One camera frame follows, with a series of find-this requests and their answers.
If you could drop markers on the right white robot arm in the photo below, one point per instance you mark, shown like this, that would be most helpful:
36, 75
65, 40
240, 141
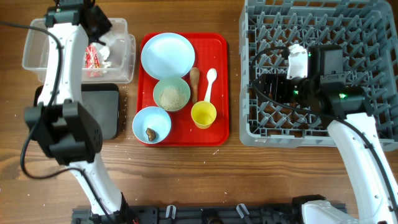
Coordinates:
316, 82

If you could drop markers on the black tray bin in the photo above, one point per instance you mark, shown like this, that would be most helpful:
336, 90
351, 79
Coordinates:
101, 100

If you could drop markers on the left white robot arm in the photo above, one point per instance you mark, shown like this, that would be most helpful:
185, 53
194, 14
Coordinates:
61, 125

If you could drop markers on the red serving tray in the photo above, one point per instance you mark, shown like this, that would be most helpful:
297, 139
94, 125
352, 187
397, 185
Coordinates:
211, 51

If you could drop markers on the red snack wrapper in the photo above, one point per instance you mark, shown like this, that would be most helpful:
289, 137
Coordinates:
92, 61

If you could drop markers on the large light blue plate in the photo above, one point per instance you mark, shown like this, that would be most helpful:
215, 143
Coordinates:
167, 55

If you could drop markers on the brown food scrap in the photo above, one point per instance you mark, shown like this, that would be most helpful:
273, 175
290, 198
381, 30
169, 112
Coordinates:
151, 134

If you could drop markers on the green bowl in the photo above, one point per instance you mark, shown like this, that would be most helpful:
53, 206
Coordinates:
175, 82

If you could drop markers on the white napkin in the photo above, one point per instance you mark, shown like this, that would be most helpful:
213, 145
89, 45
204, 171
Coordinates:
103, 49

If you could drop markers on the brown carrot-like food piece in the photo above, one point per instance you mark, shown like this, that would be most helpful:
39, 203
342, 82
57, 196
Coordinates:
194, 79

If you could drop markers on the grey dishwasher rack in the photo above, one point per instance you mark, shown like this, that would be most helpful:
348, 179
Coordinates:
366, 32

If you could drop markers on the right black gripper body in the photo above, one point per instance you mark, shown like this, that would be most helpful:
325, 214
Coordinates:
285, 91

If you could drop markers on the clear plastic bin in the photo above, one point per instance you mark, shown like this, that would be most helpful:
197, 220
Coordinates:
122, 56

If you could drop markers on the yellow plastic cup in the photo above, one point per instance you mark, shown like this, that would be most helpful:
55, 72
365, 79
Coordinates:
203, 114

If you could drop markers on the small light blue bowl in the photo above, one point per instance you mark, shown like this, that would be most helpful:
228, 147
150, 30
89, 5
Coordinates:
155, 119

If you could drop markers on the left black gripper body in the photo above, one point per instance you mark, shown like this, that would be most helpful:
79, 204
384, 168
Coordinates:
102, 22

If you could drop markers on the white plastic spoon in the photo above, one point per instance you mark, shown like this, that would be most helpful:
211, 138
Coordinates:
211, 77

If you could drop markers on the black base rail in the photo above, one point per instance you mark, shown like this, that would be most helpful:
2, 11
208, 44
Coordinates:
271, 213

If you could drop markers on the white rice pile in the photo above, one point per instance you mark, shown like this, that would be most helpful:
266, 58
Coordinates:
172, 98

